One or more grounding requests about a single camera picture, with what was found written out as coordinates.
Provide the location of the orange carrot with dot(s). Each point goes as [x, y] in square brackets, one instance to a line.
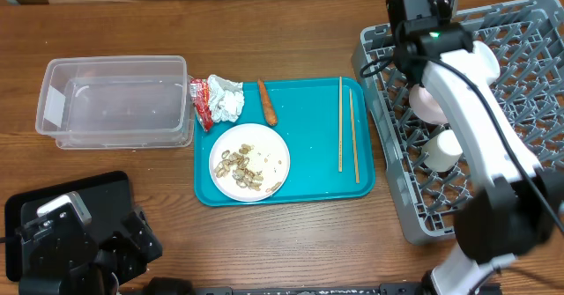
[268, 109]

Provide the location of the white plate with food scraps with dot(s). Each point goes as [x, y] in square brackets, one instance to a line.
[249, 163]

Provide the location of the wooden chopstick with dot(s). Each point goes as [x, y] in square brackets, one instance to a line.
[354, 141]
[340, 126]

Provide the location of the white tissue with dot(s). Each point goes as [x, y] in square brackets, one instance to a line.
[226, 99]

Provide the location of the red snack wrapper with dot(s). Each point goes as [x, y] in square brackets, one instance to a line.
[200, 96]

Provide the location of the pink bowl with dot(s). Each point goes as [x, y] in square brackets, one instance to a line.
[425, 106]

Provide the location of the white cup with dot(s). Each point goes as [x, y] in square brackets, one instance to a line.
[443, 151]

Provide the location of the black plastic tray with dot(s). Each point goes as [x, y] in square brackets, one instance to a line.
[107, 198]

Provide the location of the white bowl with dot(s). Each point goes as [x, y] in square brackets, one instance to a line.
[487, 64]

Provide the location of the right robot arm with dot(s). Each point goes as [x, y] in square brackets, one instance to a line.
[516, 203]

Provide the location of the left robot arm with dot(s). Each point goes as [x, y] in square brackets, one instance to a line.
[61, 257]

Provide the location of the grey dishwasher rack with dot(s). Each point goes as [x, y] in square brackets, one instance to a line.
[526, 37]

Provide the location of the teal serving tray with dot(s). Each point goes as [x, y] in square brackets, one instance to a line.
[307, 111]

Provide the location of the clear plastic bin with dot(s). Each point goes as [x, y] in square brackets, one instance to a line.
[116, 102]

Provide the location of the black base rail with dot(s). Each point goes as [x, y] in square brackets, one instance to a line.
[403, 288]

